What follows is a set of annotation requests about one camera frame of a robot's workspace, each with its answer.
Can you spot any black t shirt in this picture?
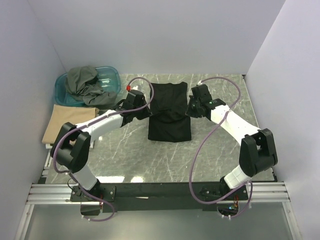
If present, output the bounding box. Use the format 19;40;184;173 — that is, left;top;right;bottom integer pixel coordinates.
148;81;192;143

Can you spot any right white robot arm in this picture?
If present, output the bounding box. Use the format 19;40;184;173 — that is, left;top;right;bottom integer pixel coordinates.
186;84;278;200

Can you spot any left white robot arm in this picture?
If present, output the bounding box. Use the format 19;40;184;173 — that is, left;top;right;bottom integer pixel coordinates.
50;89;151;201

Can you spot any teal plastic bin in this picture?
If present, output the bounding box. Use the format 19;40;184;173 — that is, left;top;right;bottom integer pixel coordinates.
54;66;121;107

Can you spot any grey t shirt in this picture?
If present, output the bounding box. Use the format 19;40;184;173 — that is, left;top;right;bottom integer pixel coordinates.
64;65;117;108

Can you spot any folded tan t shirt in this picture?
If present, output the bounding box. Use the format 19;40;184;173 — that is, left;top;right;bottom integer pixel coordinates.
42;104;99;145

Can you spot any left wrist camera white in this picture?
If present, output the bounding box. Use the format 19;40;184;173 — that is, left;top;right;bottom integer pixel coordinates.
126;85;141;95

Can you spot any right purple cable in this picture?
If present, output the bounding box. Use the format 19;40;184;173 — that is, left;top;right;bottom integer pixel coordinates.
188;76;253;218

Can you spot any purple cable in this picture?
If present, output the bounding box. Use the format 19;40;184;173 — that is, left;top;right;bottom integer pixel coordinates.
188;76;253;218
52;76;156;223

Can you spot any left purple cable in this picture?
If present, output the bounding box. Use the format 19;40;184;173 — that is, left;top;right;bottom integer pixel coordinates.
52;76;156;223

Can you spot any aluminium frame rail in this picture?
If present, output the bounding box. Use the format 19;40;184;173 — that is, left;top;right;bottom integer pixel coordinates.
26;182;291;205

